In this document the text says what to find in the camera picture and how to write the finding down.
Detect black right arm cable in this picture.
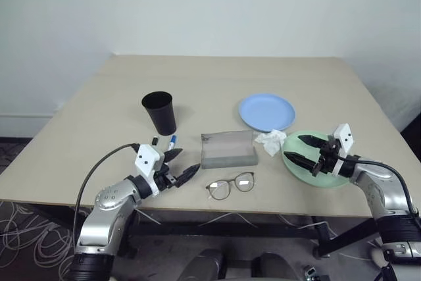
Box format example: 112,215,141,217
341,158,421,217

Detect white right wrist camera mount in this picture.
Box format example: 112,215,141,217
327,123,357,176

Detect black plastic cup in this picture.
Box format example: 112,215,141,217
141,90,179,136

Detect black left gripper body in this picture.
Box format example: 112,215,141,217
153,161,179,193

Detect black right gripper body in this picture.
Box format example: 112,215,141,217
311,136,341,177

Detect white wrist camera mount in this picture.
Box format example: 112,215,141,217
327,123,357,176
134,143,166,196

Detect small black floor object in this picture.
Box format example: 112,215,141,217
303,265,319,281

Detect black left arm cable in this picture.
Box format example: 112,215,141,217
73,143,141,243

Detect transparent glasses case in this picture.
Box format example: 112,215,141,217
200,130,259,170

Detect brown round-frame glasses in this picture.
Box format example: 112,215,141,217
205,172,257,201

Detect blue marker pen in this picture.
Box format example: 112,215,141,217
166,134,179,153

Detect green plate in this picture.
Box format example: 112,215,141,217
282,130,351,189

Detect white cable under table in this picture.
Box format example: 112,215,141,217
196,211,261,230

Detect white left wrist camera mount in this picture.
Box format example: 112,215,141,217
134,143,166,196

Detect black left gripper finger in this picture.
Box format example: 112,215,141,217
163,147,184,164
175,163,201,188

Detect white floor cable bundle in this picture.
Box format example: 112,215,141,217
0,201,80,270

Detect crumpled white tissue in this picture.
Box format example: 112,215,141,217
253,129,287,157

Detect black table frame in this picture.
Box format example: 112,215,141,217
126,208,382,259

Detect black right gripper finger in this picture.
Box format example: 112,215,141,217
299,134,330,149
283,151,318,171

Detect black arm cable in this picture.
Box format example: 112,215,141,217
73,143,141,243
341,158,421,217

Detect blue plate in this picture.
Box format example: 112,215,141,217
237,93,297,132

